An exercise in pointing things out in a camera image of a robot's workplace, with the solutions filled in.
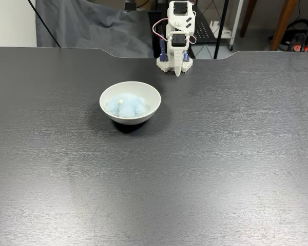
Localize skyblue plush doll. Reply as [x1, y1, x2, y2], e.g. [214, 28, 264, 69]
[105, 93, 151, 118]

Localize white bowl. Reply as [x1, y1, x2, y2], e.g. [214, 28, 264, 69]
[99, 81, 162, 126]

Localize blue table clamp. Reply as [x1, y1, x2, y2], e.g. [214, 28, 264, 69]
[158, 33, 191, 63]

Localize black perforated panel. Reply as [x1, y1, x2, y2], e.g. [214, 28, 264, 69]
[191, 18, 219, 44]

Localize black upright box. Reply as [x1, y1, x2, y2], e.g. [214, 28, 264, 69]
[147, 11, 163, 58]

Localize black stand pole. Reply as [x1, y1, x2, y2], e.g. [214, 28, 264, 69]
[213, 0, 229, 60]

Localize thin brown wooden leg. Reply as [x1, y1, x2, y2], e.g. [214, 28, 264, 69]
[239, 0, 255, 38]

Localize grey cloth backdrop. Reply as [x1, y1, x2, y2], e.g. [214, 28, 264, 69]
[35, 0, 155, 59]

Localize thick brown wooden leg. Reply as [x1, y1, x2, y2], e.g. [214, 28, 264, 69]
[268, 0, 299, 51]

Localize black red vacuum cleaner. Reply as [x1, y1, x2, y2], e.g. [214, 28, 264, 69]
[279, 18, 308, 53]

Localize black slanted pole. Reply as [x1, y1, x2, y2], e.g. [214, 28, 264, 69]
[27, 0, 62, 48]

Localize red white arm cable bundle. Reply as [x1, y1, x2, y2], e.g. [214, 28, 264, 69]
[188, 10, 198, 45]

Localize red white gripper servo cable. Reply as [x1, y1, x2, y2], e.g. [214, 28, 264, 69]
[152, 17, 170, 42]

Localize white cart frame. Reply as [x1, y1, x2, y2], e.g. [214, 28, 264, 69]
[209, 0, 245, 51]

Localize small black camera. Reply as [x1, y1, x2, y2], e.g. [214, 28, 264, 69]
[124, 0, 139, 12]

